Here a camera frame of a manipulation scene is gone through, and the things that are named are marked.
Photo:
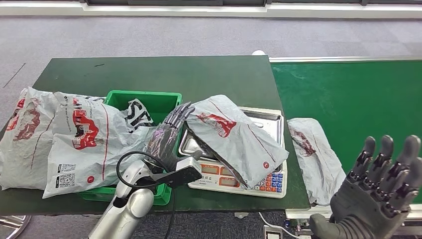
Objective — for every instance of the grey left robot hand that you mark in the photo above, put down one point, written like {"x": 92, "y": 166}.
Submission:
{"x": 163, "y": 145}

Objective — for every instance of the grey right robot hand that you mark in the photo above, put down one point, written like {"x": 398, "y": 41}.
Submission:
{"x": 372, "y": 198}

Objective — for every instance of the grey parcel faded red print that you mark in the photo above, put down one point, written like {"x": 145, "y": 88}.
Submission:
{"x": 316, "y": 165}

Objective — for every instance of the grey parcel black-red print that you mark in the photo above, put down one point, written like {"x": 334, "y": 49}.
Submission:
{"x": 99, "y": 158}

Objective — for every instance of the grey parcel bright red print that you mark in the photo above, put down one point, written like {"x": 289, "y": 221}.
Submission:
{"x": 237, "y": 145}

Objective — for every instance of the grey parcel black letters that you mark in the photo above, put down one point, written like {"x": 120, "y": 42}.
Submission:
{"x": 99, "y": 98}

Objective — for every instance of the green conveyor belt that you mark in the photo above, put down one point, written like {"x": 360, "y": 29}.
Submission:
{"x": 346, "y": 85}

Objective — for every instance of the large grey red-print parcel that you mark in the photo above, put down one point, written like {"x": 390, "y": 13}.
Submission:
{"x": 19, "y": 155}

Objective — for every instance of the green plastic crate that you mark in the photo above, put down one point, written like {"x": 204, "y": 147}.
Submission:
{"x": 155, "y": 102}

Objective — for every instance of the white electronic scale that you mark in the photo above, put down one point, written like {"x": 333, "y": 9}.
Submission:
{"x": 277, "y": 184}

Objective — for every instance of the white floor socket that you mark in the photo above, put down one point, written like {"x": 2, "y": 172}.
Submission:
{"x": 272, "y": 234}

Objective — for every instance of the white round cap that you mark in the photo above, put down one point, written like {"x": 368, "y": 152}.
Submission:
{"x": 258, "y": 53}

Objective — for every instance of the chrome chair base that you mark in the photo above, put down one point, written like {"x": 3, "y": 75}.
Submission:
{"x": 13, "y": 224}

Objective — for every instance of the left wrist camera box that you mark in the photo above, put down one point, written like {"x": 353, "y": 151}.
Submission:
{"x": 184, "y": 175}

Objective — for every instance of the grey table bracket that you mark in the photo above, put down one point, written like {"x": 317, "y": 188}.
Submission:
{"x": 241, "y": 215}

